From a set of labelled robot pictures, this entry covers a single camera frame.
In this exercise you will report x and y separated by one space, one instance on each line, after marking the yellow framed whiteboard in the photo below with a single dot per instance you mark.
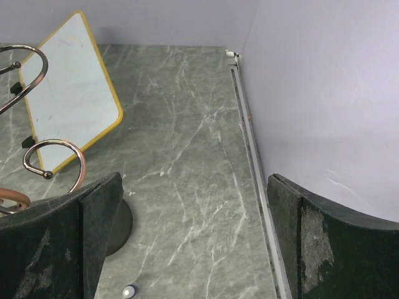
76 101

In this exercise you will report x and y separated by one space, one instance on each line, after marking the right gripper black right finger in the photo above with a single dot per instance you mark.
329 250

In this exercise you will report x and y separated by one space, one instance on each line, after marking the copper wire wine glass rack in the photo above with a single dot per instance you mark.
123 226

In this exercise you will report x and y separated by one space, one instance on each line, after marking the small white blue cap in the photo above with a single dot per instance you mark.
129 291

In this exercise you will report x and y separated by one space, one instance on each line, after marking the aluminium table edge rail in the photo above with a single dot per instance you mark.
278 270

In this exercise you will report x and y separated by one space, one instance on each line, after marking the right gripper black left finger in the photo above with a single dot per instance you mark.
56 249

